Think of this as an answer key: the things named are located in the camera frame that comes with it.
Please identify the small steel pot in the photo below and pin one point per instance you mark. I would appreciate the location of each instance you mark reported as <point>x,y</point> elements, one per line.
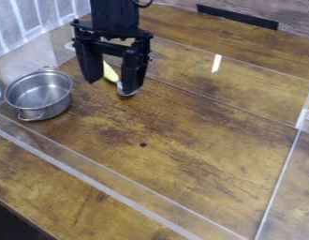
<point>40,95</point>

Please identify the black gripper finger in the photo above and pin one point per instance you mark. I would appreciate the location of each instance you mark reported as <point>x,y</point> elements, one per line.
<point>90,57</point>
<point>134,70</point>

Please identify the clear acrylic right barrier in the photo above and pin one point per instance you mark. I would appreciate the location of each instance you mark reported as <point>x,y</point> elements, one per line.
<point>285,220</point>

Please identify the clear acrylic triangular stand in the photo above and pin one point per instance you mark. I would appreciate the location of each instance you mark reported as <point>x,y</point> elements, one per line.
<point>70,46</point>

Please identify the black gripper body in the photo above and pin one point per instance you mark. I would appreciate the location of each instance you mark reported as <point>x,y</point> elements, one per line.
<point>114,27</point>

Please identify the black bar on wall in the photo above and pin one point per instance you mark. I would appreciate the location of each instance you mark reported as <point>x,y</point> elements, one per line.
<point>239,17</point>

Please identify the clear acrylic front barrier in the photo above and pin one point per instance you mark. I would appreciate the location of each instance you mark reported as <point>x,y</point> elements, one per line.
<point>144,200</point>

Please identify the clear acrylic barrier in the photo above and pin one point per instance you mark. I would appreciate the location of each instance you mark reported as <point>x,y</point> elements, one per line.
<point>144,200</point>
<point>285,220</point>

